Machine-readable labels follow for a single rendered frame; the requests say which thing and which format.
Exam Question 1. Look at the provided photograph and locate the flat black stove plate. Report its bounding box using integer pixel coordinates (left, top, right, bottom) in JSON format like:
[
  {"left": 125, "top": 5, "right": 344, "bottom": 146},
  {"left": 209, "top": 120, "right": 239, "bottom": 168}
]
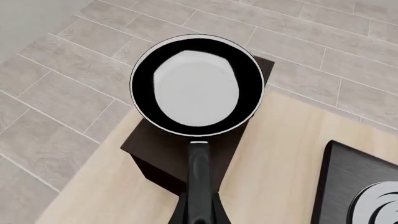
[{"left": 310, "top": 139, "right": 398, "bottom": 224}]

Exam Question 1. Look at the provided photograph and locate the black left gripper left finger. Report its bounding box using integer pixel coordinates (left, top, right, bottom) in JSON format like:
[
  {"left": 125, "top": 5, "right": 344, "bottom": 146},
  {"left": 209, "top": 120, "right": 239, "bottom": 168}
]
[{"left": 167, "top": 191, "right": 189, "bottom": 224}]

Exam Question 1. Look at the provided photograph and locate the dark wooden cabinet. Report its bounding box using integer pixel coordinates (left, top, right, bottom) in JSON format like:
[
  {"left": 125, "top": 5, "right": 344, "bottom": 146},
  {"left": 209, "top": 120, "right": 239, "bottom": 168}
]
[{"left": 120, "top": 55, "right": 275, "bottom": 196}]

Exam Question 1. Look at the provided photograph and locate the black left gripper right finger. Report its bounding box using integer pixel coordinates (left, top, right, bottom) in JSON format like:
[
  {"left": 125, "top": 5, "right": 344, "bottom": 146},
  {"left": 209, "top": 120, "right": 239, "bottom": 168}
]
[{"left": 211, "top": 192, "right": 232, "bottom": 224}]

